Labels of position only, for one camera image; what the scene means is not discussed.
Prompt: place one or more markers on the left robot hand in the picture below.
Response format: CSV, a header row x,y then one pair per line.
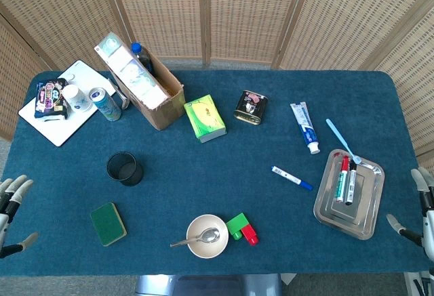
x,y
13,191

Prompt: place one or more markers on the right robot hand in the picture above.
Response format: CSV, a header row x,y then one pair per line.
x,y
428,214

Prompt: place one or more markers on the black mesh pen holder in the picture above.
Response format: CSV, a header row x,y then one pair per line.
x,y
130,177

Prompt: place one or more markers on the blue marker pen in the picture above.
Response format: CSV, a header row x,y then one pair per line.
x,y
291,177

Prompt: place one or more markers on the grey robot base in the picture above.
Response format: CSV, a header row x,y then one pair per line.
x,y
210,286

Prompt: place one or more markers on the black capped marker pen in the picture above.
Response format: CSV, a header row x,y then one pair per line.
x,y
351,187

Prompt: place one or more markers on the red capped marker pen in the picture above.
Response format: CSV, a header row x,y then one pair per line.
x,y
340,187

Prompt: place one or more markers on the rectangular metal tray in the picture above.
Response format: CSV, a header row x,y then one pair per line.
x,y
363,204

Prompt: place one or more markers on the white robot body part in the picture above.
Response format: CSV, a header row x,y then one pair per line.
x,y
418,284

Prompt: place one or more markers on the white flat board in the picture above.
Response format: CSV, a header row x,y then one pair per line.
x,y
61,130

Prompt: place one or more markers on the black colourful snack pack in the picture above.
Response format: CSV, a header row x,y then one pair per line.
x,y
51,99

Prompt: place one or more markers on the green yellow scouring sponge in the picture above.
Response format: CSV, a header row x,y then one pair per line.
x,y
108,223

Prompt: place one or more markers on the white flowered paper cup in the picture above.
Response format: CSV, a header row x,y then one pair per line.
x,y
77,99

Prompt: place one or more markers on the light blue toothbrush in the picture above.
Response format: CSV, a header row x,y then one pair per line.
x,y
339,135

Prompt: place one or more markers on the light blue drink can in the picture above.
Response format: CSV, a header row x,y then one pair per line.
x,y
106,106

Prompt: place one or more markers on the blue white toothpaste tube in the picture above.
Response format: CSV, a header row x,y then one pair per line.
x,y
305,125

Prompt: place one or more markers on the white paper sheet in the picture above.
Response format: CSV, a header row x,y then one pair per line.
x,y
288,278

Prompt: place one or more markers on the white tissue multipack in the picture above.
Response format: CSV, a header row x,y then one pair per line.
x,y
132,70

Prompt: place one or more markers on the brown cardboard box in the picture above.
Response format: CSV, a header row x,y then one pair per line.
x,y
166,113

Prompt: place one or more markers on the red toy block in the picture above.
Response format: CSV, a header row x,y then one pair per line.
x,y
250,233

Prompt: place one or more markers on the dark bottle with blue cap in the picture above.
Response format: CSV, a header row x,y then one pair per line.
x,y
142,57

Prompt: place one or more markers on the blue table cloth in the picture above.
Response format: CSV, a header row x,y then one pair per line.
x,y
203,181

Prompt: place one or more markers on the green toy block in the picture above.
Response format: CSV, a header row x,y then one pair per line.
x,y
237,223

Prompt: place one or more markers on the metal spoon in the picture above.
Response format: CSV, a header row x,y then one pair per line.
x,y
208,235

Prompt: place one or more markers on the beige bowl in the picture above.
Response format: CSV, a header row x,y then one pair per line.
x,y
207,250

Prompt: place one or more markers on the green tissue pack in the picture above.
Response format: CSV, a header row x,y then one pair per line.
x,y
205,118

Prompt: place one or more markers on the luncheon meat tin can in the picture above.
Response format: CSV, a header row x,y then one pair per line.
x,y
251,108

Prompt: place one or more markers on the wicker folding screen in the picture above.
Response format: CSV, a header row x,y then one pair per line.
x,y
251,11

